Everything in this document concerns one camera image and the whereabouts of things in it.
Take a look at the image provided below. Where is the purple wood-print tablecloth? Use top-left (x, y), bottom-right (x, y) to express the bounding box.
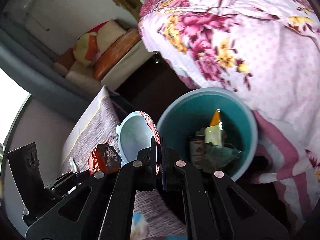
top-left (60, 87), bottom-right (187, 239)

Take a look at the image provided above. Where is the white tissue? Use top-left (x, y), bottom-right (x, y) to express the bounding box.
top-left (69, 157), bottom-right (78, 173)

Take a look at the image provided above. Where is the red orange snack bag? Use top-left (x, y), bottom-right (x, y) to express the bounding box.
top-left (88, 143), bottom-right (121, 175)

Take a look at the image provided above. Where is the white orange throw pillow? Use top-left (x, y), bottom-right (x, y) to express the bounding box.
top-left (73, 20), bottom-right (126, 67)

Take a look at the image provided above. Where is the floral pink bed quilt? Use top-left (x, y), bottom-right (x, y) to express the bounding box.
top-left (138, 0), bottom-right (319, 230)

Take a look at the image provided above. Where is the yellow bread wrapper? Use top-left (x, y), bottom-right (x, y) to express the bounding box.
top-left (204, 109), bottom-right (225, 146)

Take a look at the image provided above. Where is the orange leather seat cushion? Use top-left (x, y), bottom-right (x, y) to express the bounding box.
top-left (93, 28), bottom-right (141, 81)

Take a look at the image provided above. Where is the strawberry yogurt paper cup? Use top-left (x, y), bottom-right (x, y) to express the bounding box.
top-left (189, 135), bottom-right (204, 168)

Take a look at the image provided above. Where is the teal plastic trash bin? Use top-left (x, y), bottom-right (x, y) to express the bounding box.
top-left (157, 88), bottom-right (258, 181)

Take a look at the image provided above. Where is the clear green plastic wrapper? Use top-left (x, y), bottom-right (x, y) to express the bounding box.
top-left (200, 143), bottom-right (242, 171)

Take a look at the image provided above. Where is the white sofa with cushions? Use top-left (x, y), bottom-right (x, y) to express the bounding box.
top-left (24, 17), bottom-right (158, 93)

